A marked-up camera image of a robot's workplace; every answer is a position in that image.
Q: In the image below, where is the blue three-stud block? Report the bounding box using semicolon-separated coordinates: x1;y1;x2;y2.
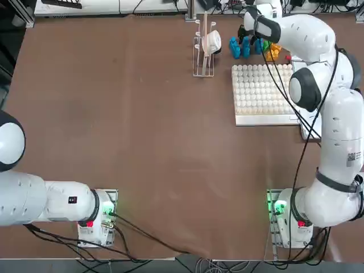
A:
241;36;251;57
254;36;265;55
229;36;242;60

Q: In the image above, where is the white studded baseplate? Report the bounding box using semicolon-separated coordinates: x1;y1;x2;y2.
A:
231;64;302;127

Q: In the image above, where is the white cup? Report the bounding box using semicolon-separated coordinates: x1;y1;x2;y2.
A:
205;30;223;55

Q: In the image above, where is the white wire cup rack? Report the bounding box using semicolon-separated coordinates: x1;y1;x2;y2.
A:
192;19;217;78

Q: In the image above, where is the wooden rod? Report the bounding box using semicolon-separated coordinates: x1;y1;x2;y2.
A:
201;11;210;78

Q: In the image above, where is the black base cable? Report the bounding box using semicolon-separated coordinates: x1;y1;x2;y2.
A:
109;212;190;254

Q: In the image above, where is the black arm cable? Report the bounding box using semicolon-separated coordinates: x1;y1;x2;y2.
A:
255;15;339;261

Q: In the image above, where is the white whiteboard with grey frame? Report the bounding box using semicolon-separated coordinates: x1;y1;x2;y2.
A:
290;55;322;140

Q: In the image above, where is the aluminium camera post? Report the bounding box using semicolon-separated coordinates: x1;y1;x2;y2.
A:
185;0;197;20

